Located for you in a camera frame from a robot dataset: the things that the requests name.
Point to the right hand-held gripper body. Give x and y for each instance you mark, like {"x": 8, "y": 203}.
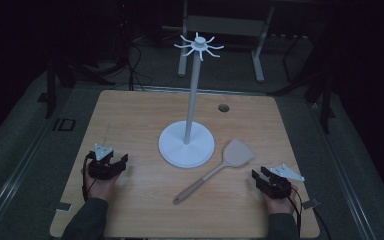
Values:
{"x": 280, "y": 183}

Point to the black stand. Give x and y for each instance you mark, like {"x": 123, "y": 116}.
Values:
{"x": 323, "y": 96}
{"x": 51, "y": 86}

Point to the grey metal desk frame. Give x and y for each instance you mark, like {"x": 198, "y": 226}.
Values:
{"x": 226, "y": 26}

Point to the person's right hand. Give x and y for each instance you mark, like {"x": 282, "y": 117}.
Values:
{"x": 280, "y": 204}

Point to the black floor box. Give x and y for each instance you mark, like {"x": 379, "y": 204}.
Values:
{"x": 65, "y": 124}

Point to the grey table clamp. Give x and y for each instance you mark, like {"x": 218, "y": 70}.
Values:
{"x": 310, "y": 204}
{"x": 63, "y": 207}

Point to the white hook stand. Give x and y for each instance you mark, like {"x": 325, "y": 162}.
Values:
{"x": 188, "y": 140}

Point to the person's left hand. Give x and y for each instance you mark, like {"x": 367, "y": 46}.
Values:
{"x": 100, "y": 187}

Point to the beige spatula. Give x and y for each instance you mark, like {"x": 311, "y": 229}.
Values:
{"x": 220, "y": 168}

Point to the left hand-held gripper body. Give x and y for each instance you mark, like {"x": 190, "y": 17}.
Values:
{"x": 101, "y": 166}

